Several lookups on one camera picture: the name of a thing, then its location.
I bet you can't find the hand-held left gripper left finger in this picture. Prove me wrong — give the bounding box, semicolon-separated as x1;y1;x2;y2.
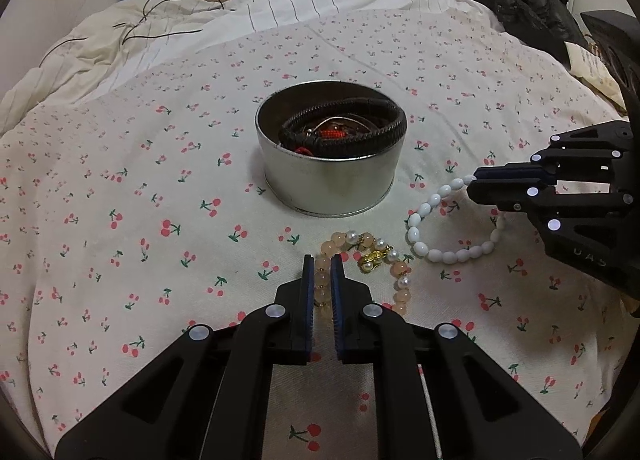
55;254;315;460

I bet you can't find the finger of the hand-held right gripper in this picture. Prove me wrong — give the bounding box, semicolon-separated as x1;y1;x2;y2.
472;120;635;184
469;182;640;243

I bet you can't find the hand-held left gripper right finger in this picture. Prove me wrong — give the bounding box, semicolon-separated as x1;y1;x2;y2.
331;254;583;460

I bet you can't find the pink pearl bead bracelet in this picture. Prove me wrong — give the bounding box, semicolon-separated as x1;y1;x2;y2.
313;230;414;317

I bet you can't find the white oval bead bracelet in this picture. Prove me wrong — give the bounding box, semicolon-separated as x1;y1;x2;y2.
406;177;507;265

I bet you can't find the round silver metal tin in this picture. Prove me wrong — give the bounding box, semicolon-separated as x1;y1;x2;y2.
255;81;408;217

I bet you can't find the black braided bracelet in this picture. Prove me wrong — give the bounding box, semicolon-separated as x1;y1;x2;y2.
278;96;407;159

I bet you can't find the silver metal bangle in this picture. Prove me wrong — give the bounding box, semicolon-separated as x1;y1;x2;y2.
307;114;375;135

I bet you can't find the red cord bracelet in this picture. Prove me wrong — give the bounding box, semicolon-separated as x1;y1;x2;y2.
295;125;347;156

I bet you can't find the white paper bag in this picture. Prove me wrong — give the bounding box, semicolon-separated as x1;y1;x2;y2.
564;40;627;102

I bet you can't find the black jacket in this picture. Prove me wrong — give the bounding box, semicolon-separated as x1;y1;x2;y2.
456;0;592;62

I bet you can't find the cherry print bedsheet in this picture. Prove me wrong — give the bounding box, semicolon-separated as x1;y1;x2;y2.
0;0;640;460

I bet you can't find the white striped quilt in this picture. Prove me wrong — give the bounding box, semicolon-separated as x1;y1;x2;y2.
0;0;503;137

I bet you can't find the thin black cable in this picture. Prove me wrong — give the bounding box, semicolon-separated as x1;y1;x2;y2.
39;0;227;67

